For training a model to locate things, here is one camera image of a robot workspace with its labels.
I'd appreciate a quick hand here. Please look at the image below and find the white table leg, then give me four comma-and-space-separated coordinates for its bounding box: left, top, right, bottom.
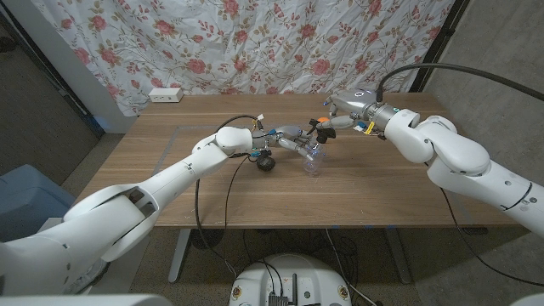
167, 228, 192, 284

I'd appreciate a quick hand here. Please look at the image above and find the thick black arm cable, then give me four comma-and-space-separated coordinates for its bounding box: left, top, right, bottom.
376, 62, 544, 104
194, 113, 263, 277

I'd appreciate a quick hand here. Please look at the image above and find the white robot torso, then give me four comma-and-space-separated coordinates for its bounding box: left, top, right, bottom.
0, 292, 544, 306

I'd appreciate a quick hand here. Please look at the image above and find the grey table leg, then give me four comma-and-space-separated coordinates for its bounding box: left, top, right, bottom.
384, 228, 413, 285

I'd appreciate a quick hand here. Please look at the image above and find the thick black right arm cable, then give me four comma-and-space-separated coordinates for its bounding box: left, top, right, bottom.
376, 62, 544, 104

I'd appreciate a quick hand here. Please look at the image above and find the clear spray bottle black top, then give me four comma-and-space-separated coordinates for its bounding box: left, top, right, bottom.
301, 118, 337, 175

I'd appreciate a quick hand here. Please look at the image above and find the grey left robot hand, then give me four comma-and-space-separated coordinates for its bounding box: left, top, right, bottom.
251, 124, 320, 162

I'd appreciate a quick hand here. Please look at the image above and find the black backdrop frame pole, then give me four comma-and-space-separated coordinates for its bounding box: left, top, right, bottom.
0, 12, 105, 139
409, 0, 472, 94

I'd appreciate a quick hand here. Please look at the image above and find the white power strip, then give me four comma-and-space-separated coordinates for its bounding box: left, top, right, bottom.
148, 87, 184, 104

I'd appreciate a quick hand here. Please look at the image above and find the white floor cable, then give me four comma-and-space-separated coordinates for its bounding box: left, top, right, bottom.
325, 229, 377, 306

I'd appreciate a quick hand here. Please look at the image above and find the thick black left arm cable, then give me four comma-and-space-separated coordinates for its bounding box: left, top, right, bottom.
194, 113, 263, 277

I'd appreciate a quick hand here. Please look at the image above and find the thin black left wrist cable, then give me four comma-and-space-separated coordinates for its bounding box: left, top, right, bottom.
223, 156, 250, 277

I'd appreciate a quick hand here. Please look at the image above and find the floral backdrop cloth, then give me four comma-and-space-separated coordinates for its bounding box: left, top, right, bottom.
30, 0, 456, 116

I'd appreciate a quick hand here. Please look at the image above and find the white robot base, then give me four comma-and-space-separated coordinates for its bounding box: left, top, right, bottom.
229, 253, 353, 306

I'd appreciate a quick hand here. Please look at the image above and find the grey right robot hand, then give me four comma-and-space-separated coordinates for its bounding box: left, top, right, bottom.
316, 88, 380, 132

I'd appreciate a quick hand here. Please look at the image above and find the blue plastic bin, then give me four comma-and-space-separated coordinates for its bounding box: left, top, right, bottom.
0, 164, 77, 246

